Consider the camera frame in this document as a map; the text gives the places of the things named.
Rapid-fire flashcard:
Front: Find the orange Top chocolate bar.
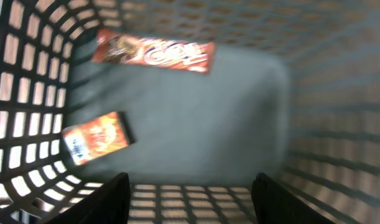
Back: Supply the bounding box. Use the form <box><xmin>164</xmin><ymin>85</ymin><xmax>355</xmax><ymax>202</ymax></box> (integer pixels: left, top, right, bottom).
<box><xmin>92</xmin><ymin>29</ymin><xmax>216</xmax><ymax>74</ymax></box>

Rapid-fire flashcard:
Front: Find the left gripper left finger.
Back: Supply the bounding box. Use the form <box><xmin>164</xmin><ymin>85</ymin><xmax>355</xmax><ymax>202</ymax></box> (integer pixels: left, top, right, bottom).
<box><xmin>46</xmin><ymin>172</ymin><xmax>131</xmax><ymax>224</ymax></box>

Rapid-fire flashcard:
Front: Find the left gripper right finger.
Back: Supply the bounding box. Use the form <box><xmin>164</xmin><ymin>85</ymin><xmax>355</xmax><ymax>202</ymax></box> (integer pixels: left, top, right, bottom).
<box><xmin>251</xmin><ymin>172</ymin><xmax>333</xmax><ymax>224</ymax></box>

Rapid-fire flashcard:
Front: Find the orange Kleenex tissue pack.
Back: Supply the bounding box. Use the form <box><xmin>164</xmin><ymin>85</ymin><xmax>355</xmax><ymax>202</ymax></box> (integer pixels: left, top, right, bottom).
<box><xmin>62</xmin><ymin>111</ymin><xmax>135</xmax><ymax>166</ymax></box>

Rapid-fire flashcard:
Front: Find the grey plastic mesh basket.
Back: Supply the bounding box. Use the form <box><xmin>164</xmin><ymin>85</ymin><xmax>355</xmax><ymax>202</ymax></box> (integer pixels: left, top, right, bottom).
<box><xmin>0</xmin><ymin>0</ymin><xmax>380</xmax><ymax>223</ymax></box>

